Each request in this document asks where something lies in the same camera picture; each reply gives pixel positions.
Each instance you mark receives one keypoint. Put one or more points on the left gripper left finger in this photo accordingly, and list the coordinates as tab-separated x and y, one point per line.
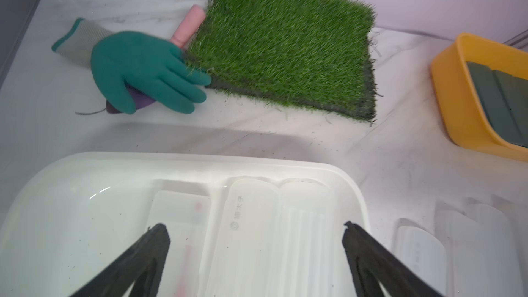
137	271

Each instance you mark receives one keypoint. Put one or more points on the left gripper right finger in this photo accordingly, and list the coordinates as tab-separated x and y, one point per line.
375	271

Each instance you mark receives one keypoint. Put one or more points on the white plastic storage box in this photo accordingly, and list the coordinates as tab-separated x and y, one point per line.
77	215

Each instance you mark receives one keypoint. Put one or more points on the yellow plastic storage box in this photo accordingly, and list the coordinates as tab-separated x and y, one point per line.
463	115

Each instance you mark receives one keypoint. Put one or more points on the green pencil case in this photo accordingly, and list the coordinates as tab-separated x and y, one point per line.
491	98
514	91

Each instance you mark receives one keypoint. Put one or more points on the clear pencil case with pink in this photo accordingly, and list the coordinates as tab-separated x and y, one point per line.
422	253

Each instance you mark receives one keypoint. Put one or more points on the pink object behind box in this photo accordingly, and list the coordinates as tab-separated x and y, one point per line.
189	26

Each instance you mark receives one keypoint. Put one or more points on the purple object under glove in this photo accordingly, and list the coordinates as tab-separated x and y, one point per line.
141	101

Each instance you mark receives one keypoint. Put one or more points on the green rubber glove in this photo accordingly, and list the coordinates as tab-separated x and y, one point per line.
128	59

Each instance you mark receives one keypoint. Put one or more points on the green artificial grass mat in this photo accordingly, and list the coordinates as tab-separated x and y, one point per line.
302	53

